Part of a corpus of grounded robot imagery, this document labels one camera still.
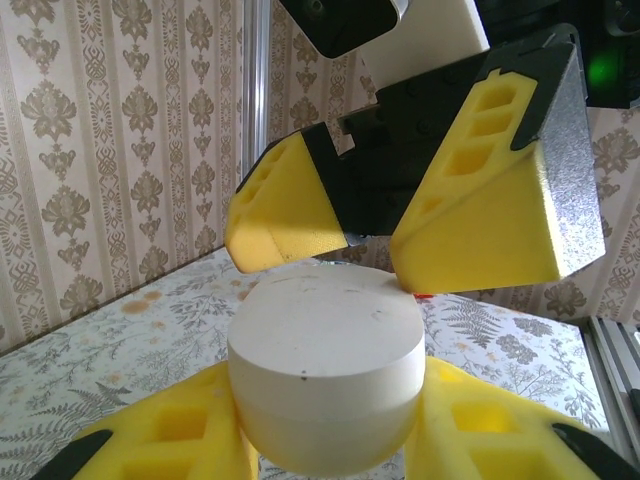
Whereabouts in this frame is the white oval charging case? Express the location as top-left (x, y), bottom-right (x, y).
top-left (227, 267), bottom-right (427, 476)

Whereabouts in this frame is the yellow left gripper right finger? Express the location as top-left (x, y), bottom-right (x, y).
top-left (404, 355), bottom-right (640, 480)

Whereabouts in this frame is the aluminium side rail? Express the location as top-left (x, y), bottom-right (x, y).
top-left (587, 314), bottom-right (640, 451)

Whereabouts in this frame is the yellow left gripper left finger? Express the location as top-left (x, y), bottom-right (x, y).
top-left (29, 360), bottom-right (259, 480)

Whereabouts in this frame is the aluminium frame post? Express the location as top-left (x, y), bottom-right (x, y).
top-left (242, 0), bottom-right (275, 186)

